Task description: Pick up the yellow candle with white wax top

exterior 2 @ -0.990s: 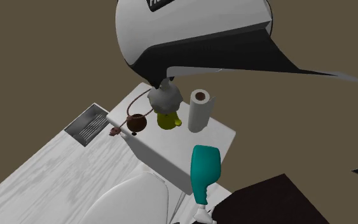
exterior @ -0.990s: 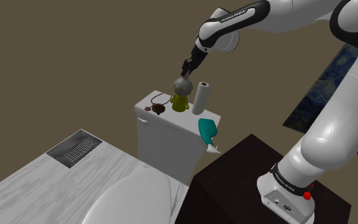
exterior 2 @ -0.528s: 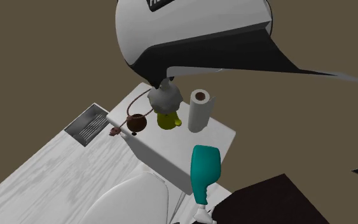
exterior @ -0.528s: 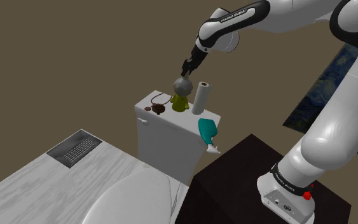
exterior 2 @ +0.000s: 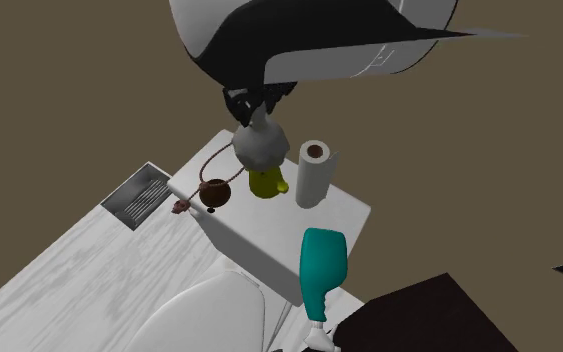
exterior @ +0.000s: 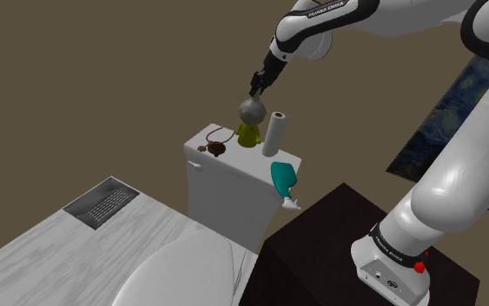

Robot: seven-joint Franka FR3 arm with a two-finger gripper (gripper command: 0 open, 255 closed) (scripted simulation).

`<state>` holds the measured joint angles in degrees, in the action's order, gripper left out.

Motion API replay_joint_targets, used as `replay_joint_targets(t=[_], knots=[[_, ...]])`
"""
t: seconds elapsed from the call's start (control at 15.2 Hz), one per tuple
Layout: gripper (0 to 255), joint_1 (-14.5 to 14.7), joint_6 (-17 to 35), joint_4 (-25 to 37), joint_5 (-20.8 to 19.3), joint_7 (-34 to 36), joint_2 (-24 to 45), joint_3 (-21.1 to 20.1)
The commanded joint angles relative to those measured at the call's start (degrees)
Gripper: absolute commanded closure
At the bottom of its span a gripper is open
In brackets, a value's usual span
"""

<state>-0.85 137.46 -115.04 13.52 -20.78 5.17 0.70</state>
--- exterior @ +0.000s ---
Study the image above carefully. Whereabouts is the yellow figure with grey head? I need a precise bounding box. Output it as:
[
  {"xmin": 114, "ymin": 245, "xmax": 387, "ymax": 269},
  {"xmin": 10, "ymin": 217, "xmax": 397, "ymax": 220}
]
[{"xmin": 234, "ymin": 96, "xmax": 268, "ymax": 149}]

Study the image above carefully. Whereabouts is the white paper towel roll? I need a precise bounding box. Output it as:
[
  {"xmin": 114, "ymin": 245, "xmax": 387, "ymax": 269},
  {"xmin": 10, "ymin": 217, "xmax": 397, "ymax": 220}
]
[{"xmin": 261, "ymin": 111, "xmax": 287, "ymax": 158}]

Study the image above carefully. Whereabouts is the teal spray bottle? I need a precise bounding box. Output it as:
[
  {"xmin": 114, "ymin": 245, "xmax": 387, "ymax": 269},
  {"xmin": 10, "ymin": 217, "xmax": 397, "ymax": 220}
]
[{"xmin": 270, "ymin": 161, "xmax": 302, "ymax": 211}]

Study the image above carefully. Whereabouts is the white toilet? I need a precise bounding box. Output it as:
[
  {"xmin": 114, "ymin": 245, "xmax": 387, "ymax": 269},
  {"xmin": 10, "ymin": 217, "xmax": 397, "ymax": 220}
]
[{"xmin": 111, "ymin": 123, "xmax": 302, "ymax": 306}]

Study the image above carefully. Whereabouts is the dark robot stand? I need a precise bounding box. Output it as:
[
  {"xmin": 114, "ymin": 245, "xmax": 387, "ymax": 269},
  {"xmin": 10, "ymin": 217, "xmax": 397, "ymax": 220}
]
[{"xmin": 238, "ymin": 182, "xmax": 481, "ymax": 306}]

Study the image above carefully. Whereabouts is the grey floor vent grille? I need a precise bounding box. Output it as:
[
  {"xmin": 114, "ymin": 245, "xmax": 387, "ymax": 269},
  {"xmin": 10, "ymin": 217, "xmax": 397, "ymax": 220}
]
[{"xmin": 63, "ymin": 176, "xmax": 141, "ymax": 230}]

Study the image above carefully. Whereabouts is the brown necklace with pendant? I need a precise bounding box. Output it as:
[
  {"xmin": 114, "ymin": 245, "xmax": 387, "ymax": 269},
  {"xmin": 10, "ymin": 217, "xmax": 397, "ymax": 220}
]
[{"xmin": 196, "ymin": 127, "xmax": 236, "ymax": 158}]

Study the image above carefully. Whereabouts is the dark blue wall painting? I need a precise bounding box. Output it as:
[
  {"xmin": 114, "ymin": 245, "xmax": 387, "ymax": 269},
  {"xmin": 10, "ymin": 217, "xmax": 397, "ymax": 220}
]
[{"xmin": 386, "ymin": 55, "xmax": 489, "ymax": 220}]

